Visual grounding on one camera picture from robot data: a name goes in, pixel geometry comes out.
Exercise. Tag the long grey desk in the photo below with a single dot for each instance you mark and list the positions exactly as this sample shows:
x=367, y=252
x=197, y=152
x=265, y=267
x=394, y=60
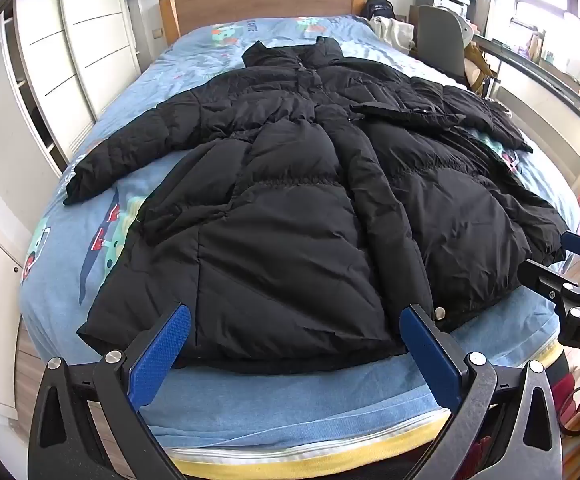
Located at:
x=544, y=75

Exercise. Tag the white cloth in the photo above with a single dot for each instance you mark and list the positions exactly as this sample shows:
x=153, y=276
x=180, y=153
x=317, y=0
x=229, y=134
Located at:
x=394, y=32

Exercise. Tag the black backpack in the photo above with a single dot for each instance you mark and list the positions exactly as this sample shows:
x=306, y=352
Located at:
x=379, y=9

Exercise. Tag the wooden headboard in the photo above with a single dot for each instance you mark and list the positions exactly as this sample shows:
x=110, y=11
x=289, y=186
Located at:
x=270, y=0

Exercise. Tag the black puffer jacket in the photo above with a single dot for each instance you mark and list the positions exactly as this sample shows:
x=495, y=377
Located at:
x=295, y=210

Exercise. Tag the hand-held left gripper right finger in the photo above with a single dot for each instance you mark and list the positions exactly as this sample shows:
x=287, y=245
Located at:
x=432, y=355

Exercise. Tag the white wardrobe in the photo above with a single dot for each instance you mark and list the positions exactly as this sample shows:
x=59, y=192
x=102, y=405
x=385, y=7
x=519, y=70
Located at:
x=95, y=35

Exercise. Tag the brown garment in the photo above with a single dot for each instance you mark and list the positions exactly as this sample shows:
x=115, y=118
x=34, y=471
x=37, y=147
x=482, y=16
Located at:
x=479, y=67

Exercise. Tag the grey chair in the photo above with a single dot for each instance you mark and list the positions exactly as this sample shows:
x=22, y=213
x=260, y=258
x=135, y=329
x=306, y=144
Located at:
x=442, y=40

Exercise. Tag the bed with blue sheet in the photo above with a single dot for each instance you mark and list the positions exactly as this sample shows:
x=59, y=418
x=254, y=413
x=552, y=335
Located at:
x=295, y=410

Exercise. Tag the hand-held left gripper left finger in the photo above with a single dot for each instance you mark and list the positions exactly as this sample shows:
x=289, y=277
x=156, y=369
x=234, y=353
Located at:
x=162, y=355

